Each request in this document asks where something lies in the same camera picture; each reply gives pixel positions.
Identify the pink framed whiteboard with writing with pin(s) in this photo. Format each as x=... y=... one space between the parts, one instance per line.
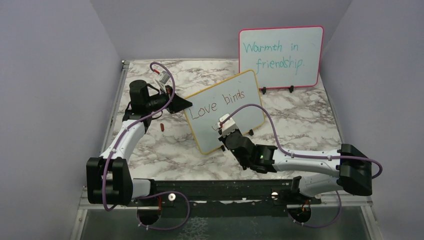
x=282 y=57

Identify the yellow framed whiteboard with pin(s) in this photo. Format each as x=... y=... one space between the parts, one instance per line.
x=213 y=102

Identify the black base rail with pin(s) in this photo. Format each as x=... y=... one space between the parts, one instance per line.
x=222 y=198

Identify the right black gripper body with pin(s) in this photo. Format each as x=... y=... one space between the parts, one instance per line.
x=223 y=139

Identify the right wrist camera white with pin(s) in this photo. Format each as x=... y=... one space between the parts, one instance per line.
x=226 y=125

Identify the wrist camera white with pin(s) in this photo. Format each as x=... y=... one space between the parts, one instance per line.
x=162 y=79
x=226 y=125

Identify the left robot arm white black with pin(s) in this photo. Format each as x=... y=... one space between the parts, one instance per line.
x=109 y=181

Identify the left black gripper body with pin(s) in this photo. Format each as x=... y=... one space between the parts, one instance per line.
x=157 y=102

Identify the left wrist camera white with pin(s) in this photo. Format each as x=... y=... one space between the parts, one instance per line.
x=162 y=79

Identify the pink board stand feet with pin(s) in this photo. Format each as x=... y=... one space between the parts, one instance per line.
x=264 y=89

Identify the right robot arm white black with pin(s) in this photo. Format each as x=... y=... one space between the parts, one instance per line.
x=344 y=169

